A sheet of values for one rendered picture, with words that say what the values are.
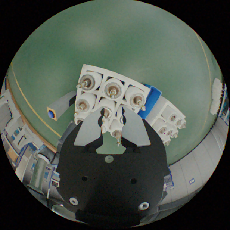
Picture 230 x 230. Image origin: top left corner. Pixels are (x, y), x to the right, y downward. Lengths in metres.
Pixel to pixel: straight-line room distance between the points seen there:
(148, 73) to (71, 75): 0.62
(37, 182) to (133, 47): 1.07
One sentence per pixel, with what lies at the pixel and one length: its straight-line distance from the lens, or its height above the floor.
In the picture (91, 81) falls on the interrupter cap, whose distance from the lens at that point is 0.31.
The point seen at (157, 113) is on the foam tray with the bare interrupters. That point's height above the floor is 0.17.
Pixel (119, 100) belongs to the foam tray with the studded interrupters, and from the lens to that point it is 0.39.
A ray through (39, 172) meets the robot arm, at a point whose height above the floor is 0.64.
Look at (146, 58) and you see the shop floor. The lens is 0.62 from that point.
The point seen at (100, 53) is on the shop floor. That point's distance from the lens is 0.58.
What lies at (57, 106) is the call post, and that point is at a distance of 0.43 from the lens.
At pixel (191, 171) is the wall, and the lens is 6.56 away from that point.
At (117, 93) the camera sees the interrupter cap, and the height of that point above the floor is 0.25.
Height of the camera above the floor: 0.54
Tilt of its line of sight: 58 degrees down
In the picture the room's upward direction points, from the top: 179 degrees counter-clockwise
